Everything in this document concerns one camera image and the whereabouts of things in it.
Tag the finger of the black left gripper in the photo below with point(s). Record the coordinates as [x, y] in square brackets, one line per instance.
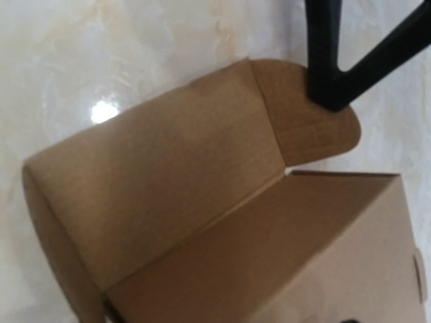
[334, 89]

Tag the brown cardboard box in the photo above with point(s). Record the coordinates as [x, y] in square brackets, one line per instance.
[191, 208]

